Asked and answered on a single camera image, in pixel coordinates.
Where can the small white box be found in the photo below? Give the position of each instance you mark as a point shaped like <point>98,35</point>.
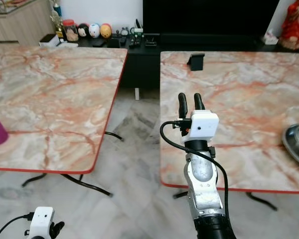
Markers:
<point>50,40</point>

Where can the green and white mug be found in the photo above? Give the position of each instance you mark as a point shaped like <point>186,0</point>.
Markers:
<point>136,35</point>

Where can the red seated figurine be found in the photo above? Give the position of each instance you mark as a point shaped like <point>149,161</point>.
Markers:
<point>294,25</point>

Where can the black egg-shaped figure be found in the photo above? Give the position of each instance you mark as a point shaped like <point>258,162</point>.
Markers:
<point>82,31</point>

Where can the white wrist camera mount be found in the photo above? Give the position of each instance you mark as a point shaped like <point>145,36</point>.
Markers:
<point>42,221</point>
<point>204,125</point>

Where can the light wooden cabinet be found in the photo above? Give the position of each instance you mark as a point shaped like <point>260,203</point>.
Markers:
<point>20,22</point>

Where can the yellow egg-shaped figure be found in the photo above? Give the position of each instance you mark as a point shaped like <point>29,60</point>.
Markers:
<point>105,31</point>

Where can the black television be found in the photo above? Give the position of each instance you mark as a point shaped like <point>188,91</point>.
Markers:
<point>209,17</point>

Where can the golden trophy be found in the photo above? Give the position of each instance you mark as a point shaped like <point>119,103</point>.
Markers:
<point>57,20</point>

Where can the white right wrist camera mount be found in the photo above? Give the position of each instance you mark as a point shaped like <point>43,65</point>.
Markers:
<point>204,125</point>

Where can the small white ornament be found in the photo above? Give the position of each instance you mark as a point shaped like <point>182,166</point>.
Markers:
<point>270,38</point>

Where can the white egg-shaped figure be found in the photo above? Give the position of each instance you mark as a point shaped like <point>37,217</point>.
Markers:
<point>94,31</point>

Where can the glass jar with red lid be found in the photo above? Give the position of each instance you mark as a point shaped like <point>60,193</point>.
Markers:
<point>70,31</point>

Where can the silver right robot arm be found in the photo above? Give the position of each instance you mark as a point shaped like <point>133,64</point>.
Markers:
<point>204,189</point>

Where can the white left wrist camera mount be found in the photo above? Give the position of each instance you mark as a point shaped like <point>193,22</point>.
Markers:
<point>42,221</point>

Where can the steel bowl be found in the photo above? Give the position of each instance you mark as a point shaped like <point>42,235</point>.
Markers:
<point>298,144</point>

